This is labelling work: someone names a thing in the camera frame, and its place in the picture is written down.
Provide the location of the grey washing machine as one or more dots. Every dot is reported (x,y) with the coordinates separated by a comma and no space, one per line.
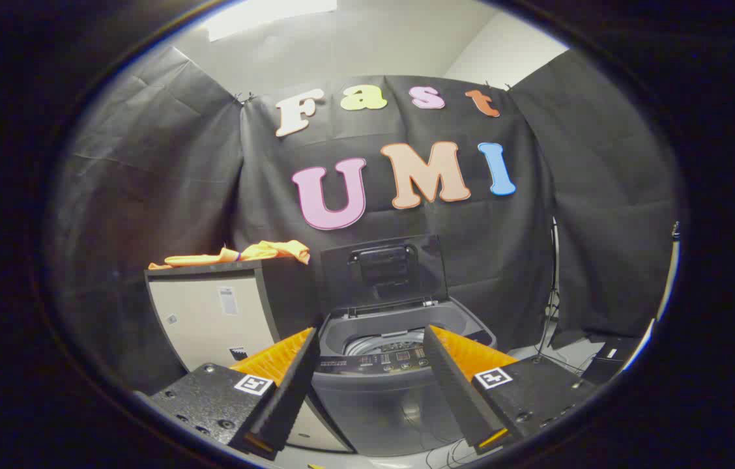
(393,417)

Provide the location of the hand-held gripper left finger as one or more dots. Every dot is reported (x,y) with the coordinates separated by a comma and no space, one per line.
(289,391)

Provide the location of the orange button shirt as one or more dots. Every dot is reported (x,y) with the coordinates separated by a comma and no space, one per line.
(270,249)

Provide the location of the black backdrop cloth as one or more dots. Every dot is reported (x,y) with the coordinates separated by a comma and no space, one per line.
(504,260)

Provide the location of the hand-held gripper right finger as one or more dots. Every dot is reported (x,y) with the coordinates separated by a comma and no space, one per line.
(455,391)

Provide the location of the beige cabinet with dark top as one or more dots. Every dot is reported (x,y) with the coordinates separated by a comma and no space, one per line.
(198,326)

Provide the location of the black box on floor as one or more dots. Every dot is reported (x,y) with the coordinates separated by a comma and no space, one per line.
(608,365)

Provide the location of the thin metal light stand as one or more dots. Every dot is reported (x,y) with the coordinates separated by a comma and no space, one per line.
(554,260)

